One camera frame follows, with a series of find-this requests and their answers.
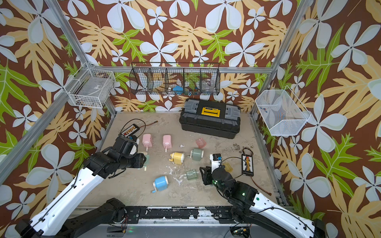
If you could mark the white wire basket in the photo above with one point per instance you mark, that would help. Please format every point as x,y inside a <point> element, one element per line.
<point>282,111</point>
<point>90,86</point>

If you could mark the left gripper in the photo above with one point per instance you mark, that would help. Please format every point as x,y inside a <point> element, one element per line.
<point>141,160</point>

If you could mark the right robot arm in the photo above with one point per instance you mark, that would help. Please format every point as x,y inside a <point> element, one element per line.
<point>249,206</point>

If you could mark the yellow pencil sharpener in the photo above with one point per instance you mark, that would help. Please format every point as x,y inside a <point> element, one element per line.
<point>177,158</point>

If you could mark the black battery holder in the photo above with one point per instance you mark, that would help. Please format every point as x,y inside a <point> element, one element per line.
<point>247,162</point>
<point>129,131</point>

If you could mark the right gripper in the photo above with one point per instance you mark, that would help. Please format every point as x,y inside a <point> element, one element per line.
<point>207,175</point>

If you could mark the black battery holder right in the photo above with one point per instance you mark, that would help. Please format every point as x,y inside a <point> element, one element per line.
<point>247,162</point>

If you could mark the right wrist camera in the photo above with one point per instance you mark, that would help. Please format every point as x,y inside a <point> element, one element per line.
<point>215,161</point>

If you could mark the white wire basket right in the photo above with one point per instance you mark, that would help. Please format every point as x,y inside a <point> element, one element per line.
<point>282,111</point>

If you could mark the pink sharpener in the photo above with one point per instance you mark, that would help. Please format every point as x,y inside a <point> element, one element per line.
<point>167,142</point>
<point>147,141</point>

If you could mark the clear green tray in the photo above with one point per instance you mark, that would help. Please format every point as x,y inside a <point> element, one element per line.
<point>191,174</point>

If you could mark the clear yellow tray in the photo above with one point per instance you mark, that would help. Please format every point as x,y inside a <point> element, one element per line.
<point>227,167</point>

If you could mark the clear pink tray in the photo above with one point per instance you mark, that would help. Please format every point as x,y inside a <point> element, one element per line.
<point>200,143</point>

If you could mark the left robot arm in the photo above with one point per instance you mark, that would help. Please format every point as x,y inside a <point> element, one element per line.
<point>54,221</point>

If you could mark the pink sharpener upright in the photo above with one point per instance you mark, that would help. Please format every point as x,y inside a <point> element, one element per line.
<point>167,142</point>

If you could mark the black battery holder left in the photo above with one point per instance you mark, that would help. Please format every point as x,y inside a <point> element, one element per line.
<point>129,131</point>

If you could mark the green sharpener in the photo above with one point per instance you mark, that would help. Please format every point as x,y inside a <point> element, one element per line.
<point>196,154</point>
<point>146,162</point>

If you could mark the black wire basket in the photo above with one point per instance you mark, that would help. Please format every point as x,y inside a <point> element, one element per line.
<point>186,79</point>

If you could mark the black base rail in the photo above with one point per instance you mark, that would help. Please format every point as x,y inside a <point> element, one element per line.
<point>221,214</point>

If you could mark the blue pencil sharpener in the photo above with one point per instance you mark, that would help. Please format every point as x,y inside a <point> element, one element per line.
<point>160,184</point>

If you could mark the white wire basket left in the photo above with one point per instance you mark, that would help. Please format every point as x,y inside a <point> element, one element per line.
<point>90,86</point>

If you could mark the black plastic toolbox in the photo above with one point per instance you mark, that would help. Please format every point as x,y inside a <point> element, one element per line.
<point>211,118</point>

